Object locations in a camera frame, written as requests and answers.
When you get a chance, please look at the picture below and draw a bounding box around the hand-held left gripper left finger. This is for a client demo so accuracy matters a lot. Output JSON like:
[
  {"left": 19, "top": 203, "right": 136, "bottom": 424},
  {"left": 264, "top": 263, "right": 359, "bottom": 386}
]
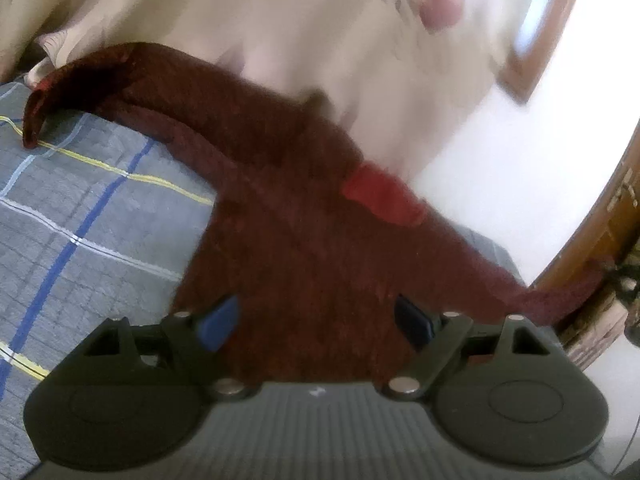
[{"left": 83, "top": 294, "right": 257, "bottom": 402}]

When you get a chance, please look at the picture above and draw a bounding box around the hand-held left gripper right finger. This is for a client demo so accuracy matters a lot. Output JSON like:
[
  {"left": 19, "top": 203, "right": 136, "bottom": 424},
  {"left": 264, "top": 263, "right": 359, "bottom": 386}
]
[{"left": 383, "top": 295, "right": 557, "bottom": 403}]

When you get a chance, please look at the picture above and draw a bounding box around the dark red floral garment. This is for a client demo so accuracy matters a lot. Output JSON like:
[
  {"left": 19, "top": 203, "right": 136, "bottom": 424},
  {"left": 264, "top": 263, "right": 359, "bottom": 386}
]
[{"left": 22, "top": 42, "right": 617, "bottom": 387}]

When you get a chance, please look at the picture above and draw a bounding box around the grey plaid blanket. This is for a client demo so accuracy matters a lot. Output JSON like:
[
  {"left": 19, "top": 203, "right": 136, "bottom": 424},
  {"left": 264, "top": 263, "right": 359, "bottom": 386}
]
[{"left": 0, "top": 74, "right": 529, "bottom": 480}]

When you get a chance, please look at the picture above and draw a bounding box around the beige woven basket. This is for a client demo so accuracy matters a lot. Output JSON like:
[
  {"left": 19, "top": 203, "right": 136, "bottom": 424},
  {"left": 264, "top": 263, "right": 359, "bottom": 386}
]
[{"left": 554, "top": 260, "right": 640, "bottom": 373}]

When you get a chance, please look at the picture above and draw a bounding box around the wooden door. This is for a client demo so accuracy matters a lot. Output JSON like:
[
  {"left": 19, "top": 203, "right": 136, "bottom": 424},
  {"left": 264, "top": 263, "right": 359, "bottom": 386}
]
[{"left": 529, "top": 123, "right": 640, "bottom": 322}]

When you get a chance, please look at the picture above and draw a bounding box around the beige printed curtain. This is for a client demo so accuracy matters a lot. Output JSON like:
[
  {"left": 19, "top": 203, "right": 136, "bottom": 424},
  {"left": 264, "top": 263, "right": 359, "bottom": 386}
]
[{"left": 0, "top": 0, "right": 557, "bottom": 187}]

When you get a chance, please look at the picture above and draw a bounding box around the pale patterned pillow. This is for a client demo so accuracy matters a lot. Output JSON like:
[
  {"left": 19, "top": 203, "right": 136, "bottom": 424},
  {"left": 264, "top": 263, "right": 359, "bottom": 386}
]
[{"left": 24, "top": 32, "right": 77, "bottom": 87}]

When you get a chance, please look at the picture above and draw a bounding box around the wooden window frame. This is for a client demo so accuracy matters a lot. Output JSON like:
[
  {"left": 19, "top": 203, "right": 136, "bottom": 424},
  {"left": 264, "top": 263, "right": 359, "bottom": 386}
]
[{"left": 497, "top": 0, "right": 594, "bottom": 106}]

